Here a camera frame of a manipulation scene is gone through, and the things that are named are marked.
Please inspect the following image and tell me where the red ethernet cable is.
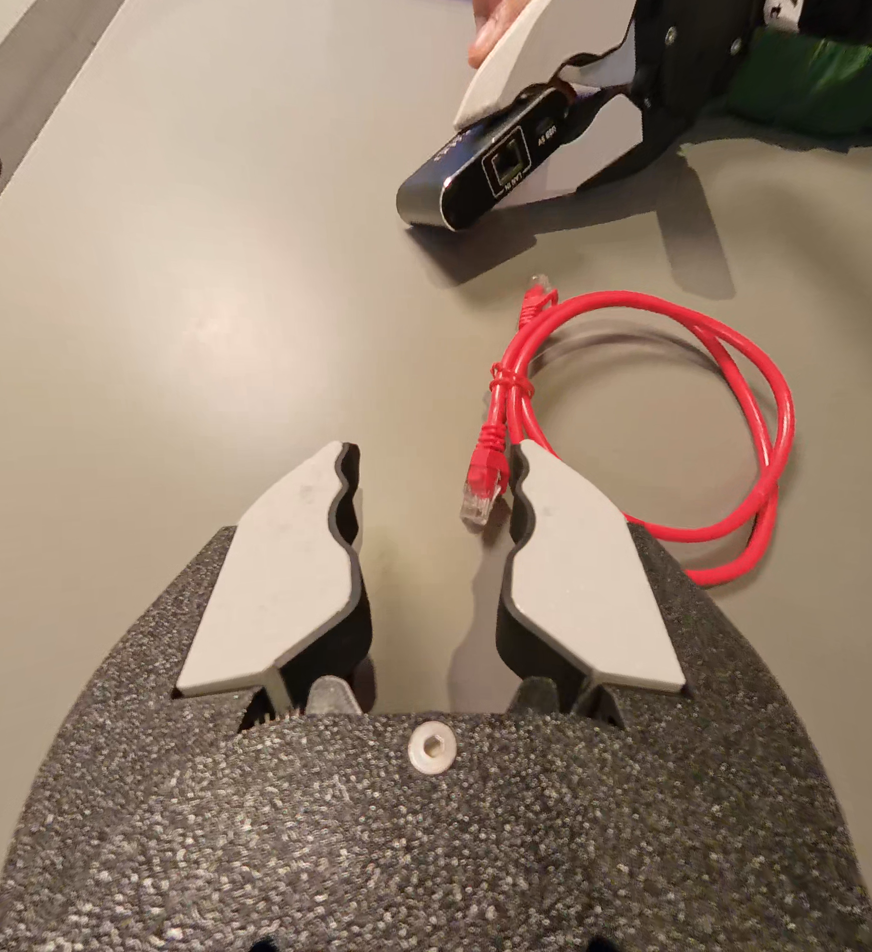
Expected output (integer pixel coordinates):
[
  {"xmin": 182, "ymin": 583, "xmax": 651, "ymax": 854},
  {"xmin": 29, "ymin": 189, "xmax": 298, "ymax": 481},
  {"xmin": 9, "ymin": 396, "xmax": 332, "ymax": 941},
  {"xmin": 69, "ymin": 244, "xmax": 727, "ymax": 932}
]
[{"xmin": 459, "ymin": 276, "xmax": 797, "ymax": 587}]

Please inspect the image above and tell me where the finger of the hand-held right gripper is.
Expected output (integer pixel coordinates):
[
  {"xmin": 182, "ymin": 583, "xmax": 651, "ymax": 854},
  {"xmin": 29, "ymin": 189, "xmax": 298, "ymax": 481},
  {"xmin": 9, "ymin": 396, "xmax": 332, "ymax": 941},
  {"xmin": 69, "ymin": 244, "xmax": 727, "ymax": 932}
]
[
  {"xmin": 518, "ymin": 53, "xmax": 663, "ymax": 202},
  {"xmin": 451, "ymin": 0, "xmax": 556, "ymax": 132}
]

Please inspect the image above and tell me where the black ethernet hub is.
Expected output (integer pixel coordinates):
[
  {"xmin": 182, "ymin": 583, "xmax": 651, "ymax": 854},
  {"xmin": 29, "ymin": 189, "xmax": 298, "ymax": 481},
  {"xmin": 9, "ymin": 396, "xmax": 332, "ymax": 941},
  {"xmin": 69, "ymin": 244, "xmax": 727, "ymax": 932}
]
[{"xmin": 396, "ymin": 87, "xmax": 580, "ymax": 233}]

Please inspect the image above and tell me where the person's right forearm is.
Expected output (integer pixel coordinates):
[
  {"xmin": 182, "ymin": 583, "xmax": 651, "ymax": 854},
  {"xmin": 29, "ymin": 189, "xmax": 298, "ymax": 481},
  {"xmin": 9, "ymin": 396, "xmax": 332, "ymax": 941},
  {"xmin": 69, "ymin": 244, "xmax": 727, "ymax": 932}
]
[{"xmin": 727, "ymin": 27, "xmax": 872, "ymax": 144}]

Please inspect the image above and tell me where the person's right hand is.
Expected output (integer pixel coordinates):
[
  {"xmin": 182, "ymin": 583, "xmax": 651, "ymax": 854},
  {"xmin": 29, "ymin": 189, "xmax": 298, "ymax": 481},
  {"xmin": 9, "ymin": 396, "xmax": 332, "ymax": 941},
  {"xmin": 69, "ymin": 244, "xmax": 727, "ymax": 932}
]
[{"xmin": 468, "ymin": 0, "xmax": 523, "ymax": 69}]

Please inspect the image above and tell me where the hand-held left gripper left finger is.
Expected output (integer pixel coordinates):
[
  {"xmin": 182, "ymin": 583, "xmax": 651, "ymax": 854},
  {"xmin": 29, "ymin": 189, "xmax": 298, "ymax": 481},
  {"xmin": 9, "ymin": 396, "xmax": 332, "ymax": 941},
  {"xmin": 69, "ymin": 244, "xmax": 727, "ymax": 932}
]
[{"xmin": 176, "ymin": 441, "xmax": 373, "ymax": 700}]

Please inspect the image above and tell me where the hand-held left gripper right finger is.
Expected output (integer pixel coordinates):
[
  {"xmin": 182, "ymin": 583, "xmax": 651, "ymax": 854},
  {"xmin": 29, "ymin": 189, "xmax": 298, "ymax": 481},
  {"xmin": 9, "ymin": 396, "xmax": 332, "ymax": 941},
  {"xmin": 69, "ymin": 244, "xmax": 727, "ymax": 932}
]
[{"xmin": 496, "ymin": 439, "xmax": 688, "ymax": 697}]

